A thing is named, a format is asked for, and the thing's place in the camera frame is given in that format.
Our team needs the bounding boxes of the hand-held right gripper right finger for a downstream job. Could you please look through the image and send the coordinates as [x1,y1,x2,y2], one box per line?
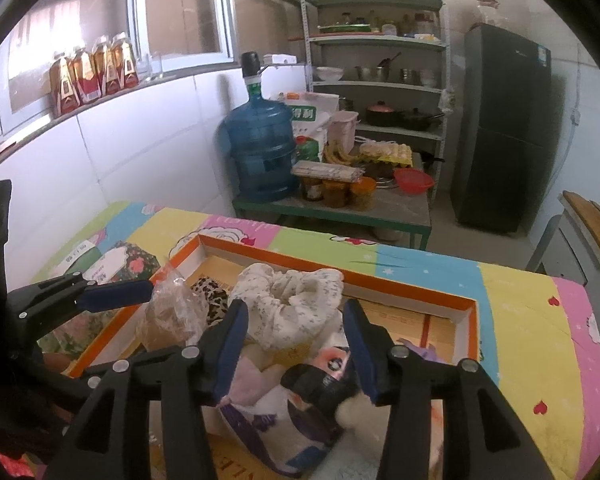
[342,299,556,480]

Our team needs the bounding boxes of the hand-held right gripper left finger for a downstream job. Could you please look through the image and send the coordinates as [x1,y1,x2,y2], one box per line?
[45,300,251,480]

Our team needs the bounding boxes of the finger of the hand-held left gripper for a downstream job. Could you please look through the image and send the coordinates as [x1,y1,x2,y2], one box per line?
[7,271,155,334]

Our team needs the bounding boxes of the leopard print scarf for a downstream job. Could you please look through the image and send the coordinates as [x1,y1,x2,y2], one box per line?
[190,276,232,328]

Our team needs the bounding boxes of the clear plastic bag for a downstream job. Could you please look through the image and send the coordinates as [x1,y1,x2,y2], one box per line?
[136,270,216,353]

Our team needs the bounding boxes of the cartoon face plush doll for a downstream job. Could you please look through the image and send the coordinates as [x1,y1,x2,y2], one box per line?
[220,330,396,476]

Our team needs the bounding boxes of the orange shallow box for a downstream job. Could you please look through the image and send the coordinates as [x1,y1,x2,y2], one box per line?
[67,232,481,480]

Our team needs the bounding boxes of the white floral cloth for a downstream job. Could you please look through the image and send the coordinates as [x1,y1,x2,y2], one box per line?
[227,262,345,351]

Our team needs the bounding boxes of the floral patterned box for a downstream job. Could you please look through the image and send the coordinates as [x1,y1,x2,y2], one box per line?
[87,240,163,288]

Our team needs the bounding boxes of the cream plush bear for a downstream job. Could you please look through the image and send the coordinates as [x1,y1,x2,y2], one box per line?
[332,392,392,433]

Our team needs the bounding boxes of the purple plush toy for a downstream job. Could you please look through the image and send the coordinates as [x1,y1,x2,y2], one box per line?
[397,337,444,364]

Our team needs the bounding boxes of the low green table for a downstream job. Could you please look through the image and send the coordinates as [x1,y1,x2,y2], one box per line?
[232,152,433,251]

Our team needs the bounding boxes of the orange lid jar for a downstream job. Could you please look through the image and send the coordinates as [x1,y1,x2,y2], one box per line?
[349,176,377,211]

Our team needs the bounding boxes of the glass jar of sauce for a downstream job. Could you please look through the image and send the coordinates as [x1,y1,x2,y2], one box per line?
[300,177,326,202]
[322,180,351,208]

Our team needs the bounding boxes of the colourful cartoon bed sheet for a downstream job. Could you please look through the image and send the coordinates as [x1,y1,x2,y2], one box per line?
[30,200,600,480]

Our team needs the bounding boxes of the red plastic bowl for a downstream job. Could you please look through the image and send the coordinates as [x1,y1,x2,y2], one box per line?
[394,167,436,195]

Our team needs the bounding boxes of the pack of dried noodles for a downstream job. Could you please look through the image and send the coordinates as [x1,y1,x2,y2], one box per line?
[291,161,366,182]

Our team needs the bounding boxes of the bunch of bananas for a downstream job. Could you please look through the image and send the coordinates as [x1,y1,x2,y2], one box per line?
[322,140,363,166]

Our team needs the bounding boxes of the egg tray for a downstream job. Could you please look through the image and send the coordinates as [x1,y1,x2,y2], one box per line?
[358,140,413,167]

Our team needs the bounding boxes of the blue water jug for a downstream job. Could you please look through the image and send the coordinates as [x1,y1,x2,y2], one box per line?
[219,92,298,204]

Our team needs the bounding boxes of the grey cabinet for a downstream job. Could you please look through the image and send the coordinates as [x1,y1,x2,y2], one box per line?
[525,212,600,311]

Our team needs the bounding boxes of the white green flour bag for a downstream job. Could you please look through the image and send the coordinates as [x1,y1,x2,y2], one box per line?
[282,91,341,163]

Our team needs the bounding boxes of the black pot with red lid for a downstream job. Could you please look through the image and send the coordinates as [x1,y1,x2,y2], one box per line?
[365,101,398,127]

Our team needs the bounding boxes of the black frying pan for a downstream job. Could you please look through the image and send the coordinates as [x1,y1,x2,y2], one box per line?
[397,107,446,132]

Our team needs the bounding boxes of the dark grey fridge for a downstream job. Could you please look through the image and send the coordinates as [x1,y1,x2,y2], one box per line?
[450,22,553,235]

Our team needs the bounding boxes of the black water pump dispenser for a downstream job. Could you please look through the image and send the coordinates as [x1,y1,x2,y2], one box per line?
[240,51,272,96]

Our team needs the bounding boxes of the wooden planks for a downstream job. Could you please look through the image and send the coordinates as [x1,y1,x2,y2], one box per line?
[562,190,600,286]

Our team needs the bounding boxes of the white metal shelf rack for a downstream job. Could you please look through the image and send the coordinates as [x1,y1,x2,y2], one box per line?
[300,0,451,201]

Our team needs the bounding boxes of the green tray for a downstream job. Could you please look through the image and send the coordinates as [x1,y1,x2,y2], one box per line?
[317,22,374,34]

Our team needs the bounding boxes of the glass jar with lid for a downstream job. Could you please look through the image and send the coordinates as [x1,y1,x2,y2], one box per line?
[475,0,502,28]

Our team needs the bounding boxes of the sliding wall window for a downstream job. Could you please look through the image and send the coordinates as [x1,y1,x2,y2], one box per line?
[0,0,301,171]

